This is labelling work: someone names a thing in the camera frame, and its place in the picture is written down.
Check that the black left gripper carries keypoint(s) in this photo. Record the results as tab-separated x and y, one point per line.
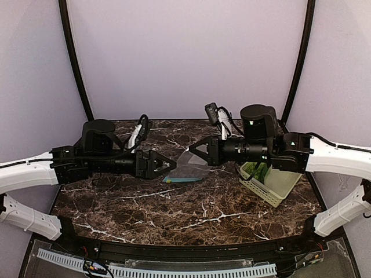
142	164

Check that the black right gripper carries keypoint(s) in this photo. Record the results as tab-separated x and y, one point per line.
215	150

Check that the clear zip top bag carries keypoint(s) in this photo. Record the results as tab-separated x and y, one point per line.
190	168

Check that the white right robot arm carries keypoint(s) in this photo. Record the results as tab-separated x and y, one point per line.
301	153

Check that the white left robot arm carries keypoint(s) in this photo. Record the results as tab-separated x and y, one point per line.
62	167

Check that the green leafy vegetable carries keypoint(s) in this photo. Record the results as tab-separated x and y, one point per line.
255	170

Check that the cream perforated plastic basket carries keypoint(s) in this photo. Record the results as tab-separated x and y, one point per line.
276	187

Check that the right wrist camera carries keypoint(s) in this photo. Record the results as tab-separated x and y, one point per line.
220	118

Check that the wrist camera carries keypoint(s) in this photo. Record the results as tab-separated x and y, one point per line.
139	134
220	118

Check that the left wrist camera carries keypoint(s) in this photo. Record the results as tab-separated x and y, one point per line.
139	134

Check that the black front table rail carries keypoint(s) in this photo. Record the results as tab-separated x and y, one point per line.
284	249

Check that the white slotted cable duct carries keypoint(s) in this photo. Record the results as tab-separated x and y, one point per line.
138	268

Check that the black corner frame post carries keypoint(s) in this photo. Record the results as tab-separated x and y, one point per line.
305	39

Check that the black left corner post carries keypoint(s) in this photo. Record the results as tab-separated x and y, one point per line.
72	54

